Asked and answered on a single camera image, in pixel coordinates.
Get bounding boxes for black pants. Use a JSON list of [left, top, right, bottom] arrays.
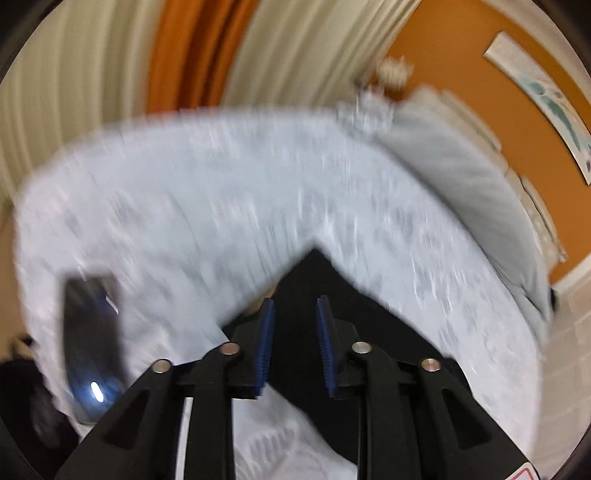
[[221, 247, 468, 468]]

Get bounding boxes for orange curtain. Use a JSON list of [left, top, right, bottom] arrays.
[[147, 0, 262, 116]]

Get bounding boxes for cream padded headboard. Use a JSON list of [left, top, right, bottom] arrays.
[[438, 90, 568, 265]]

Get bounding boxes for dark cloth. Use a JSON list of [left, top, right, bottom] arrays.
[[0, 335, 80, 480]]

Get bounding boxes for black smartphone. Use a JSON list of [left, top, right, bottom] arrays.
[[62, 274, 129, 424]]

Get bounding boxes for framed wall picture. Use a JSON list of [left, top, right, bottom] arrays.
[[482, 31, 591, 186]]

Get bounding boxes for grey duvet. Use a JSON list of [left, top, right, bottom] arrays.
[[336, 87, 556, 344]]

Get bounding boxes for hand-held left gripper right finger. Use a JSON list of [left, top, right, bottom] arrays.
[[315, 295, 536, 480]]

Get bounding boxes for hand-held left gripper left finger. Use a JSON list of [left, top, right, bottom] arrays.
[[55, 298, 278, 480]]

